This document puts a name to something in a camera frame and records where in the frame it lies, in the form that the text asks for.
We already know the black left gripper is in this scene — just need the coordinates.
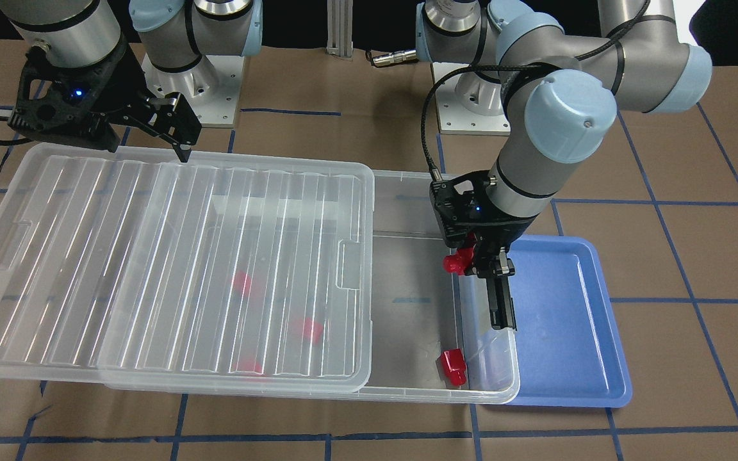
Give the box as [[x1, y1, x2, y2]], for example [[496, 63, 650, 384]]
[[459, 216, 536, 330]]

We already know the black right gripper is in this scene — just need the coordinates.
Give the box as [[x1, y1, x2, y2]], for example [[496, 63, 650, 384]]
[[8, 39, 202, 163]]

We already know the red block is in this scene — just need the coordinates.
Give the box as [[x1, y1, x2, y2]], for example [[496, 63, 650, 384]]
[[295, 318, 325, 345], [231, 271, 254, 298], [436, 348, 469, 390], [442, 233, 477, 275]]

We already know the clear plastic box lid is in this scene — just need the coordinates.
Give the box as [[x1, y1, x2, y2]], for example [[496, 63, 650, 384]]
[[0, 143, 375, 397]]

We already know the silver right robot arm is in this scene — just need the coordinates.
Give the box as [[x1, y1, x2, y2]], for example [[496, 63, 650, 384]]
[[0, 1, 263, 163]]

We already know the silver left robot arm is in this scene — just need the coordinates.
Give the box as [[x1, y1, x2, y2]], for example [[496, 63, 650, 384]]
[[416, 1, 712, 330]]

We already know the clear plastic storage box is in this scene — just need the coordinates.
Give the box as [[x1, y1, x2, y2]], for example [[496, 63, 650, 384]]
[[100, 169, 522, 405]]

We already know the blue plastic tray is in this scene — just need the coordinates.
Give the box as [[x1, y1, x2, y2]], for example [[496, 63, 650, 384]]
[[459, 234, 634, 409]]

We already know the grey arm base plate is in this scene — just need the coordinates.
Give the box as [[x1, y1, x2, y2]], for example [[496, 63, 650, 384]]
[[436, 72, 511, 136], [142, 55, 247, 128]]

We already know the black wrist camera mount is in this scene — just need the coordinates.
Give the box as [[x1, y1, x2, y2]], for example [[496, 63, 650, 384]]
[[429, 169, 503, 249]]

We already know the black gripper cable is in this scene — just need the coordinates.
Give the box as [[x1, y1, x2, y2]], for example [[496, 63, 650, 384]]
[[422, 26, 639, 182]]

